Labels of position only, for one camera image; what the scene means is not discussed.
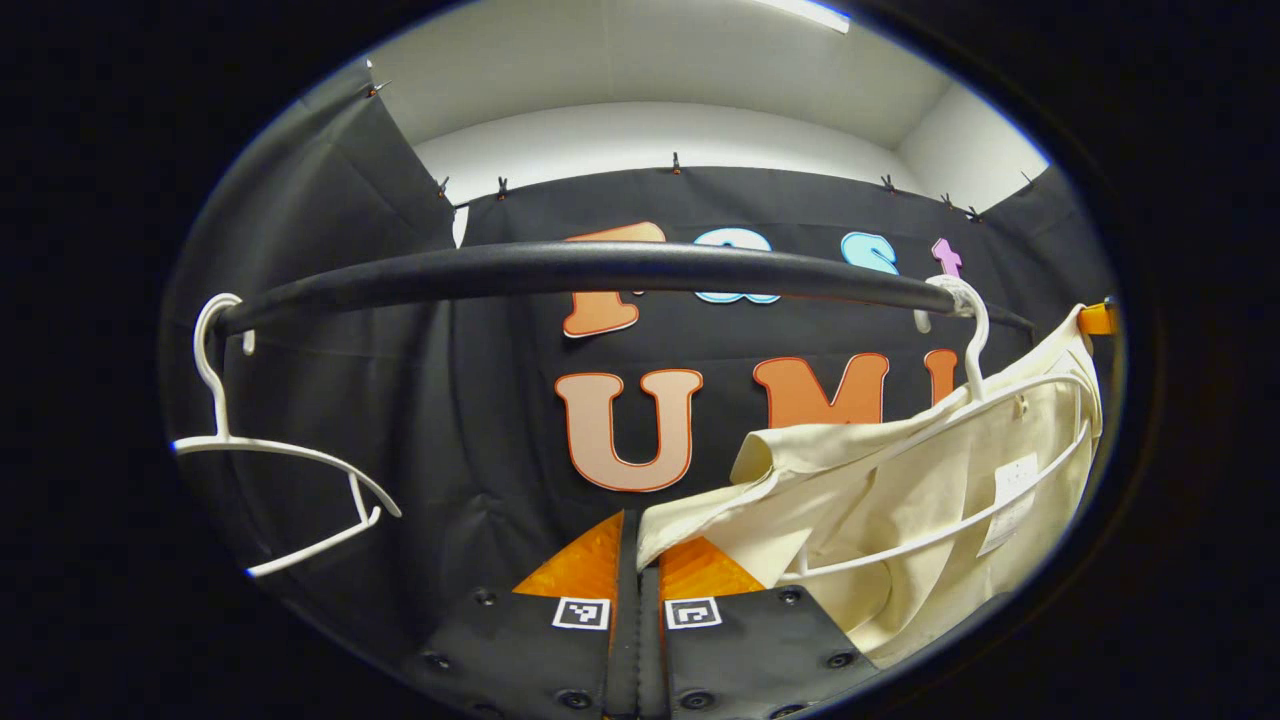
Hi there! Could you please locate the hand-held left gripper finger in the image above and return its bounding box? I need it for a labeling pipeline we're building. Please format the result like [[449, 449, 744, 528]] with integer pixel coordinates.
[[640, 537, 881, 720], [410, 508, 641, 720]]

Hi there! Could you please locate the white clothes hanger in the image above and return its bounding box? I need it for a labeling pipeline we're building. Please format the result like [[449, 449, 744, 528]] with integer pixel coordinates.
[[170, 292, 403, 579], [795, 275, 1099, 581]]

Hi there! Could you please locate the cream shirt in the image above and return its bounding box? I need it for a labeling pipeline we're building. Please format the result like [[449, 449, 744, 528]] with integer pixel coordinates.
[[636, 305, 1104, 669]]

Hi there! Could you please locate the ceiling light strip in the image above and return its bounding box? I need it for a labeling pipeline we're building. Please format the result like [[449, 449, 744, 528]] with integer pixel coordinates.
[[760, 0, 851, 33]]

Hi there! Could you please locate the black clothes rack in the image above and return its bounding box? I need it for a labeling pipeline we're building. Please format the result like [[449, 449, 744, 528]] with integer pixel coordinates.
[[212, 240, 1036, 339]]

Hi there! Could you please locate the black backdrop cloth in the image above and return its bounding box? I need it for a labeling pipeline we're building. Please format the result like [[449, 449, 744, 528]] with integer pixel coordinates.
[[160, 60, 1119, 661]]

